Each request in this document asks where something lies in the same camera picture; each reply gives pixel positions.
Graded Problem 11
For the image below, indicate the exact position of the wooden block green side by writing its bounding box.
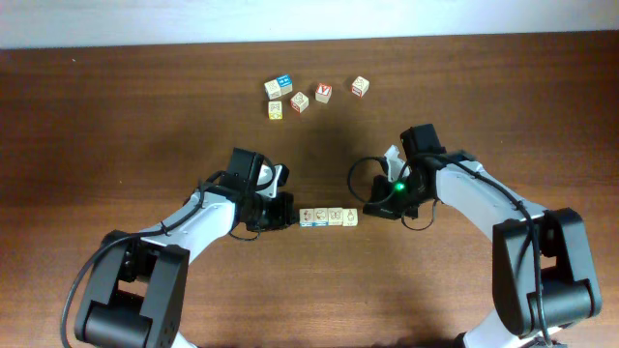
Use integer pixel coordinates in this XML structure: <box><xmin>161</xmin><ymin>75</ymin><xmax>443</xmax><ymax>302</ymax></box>
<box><xmin>299</xmin><ymin>209</ymin><xmax>315</xmax><ymax>227</ymax></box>

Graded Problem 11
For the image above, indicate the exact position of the wooden block baseball picture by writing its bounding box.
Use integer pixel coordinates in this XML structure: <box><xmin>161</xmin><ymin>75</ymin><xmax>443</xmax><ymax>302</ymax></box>
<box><xmin>313</xmin><ymin>208</ymin><xmax>329</xmax><ymax>226</ymax></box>

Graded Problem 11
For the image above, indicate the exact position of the wooden block butterfly picture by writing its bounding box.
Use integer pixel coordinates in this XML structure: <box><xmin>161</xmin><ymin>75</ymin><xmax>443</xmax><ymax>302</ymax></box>
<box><xmin>328</xmin><ymin>207</ymin><xmax>343</xmax><ymax>226</ymax></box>

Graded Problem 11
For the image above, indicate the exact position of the wooden block red side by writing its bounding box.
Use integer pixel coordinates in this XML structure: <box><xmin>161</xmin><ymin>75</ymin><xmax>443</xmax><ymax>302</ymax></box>
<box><xmin>342</xmin><ymin>209</ymin><xmax>358</xmax><ymax>227</ymax></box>

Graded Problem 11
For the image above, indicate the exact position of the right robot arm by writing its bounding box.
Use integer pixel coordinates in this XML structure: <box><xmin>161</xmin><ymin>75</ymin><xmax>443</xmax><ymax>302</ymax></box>
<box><xmin>363</xmin><ymin>124</ymin><xmax>603</xmax><ymax>348</ymax></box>

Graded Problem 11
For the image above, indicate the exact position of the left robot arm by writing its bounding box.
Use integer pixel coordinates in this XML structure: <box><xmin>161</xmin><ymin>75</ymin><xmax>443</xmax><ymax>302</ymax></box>
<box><xmin>59</xmin><ymin>148</ymin><xmax>298</xmax><ymax>348</ymax></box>

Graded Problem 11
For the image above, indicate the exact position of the wooden block yellow side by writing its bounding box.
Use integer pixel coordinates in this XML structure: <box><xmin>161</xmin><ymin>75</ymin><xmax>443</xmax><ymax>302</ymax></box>
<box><xmin>268</xmin><ymin>101</ymin><xmax>283</xmax><ymax>120</ymax></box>

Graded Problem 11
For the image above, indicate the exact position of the wooden block red edge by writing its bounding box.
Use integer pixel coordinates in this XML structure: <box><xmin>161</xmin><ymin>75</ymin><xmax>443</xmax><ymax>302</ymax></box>
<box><xmin>290</xmin><ymin>92</ymin><xmax>310</xmax><ymax>113</ymax></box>

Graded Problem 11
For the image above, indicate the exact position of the wooden block far right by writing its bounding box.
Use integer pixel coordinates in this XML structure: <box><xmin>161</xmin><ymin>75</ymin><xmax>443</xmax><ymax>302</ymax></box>
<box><xmin>351</xmin><ymin>75</ymin><xmax>369</xmax><ymax>98</ymax></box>

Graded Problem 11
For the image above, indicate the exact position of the wooden block red V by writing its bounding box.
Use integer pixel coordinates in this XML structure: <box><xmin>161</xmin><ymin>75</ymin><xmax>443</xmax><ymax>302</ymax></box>
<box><xmin>315</xmin><ymin>83</ymin><xmax>333</xmax><ymax>103</ymax></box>

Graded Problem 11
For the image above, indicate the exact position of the wooden block blue top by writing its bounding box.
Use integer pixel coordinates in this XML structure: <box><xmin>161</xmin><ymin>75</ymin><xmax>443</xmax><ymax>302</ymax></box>
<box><xmin>276</xmin><ymin>74</ymin><xmax>293</xmax><ymax>95</ymax></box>

